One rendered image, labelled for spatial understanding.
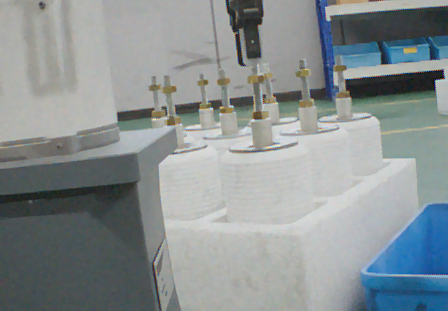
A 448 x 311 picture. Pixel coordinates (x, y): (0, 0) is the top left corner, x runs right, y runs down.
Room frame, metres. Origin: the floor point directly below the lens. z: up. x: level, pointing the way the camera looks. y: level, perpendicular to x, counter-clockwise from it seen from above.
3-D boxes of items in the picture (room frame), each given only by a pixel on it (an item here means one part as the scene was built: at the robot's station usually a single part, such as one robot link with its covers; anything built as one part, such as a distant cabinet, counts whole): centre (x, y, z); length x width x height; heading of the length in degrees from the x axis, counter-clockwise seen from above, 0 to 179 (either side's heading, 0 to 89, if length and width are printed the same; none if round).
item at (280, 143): (0.66, -0.04, 0.25); 0.08 x 0.08 x 0.01
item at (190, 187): (0.73, 0.06, 0.16); 0.10 x 0.10 x 0.18
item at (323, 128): (0.76, -0.11, 0.25); 0.08 x 0.08 x 0.01
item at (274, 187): (0.66, -0.04, 0.16); 0.10 x 0.10 x 0.18
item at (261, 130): (0.66, -0.04, 0.26); 0.02 x 0.02 x 0.03
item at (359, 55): (5.33, -1.23, 0.36); 0.50 x 0.38 x 0.21; 176
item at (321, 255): (0.83, -0.01, 0.09); 0.39 x 0.39 x 0.18; 56
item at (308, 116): (0.76, -0.11, 0.26); 0.02 x 0.02 x 0.03
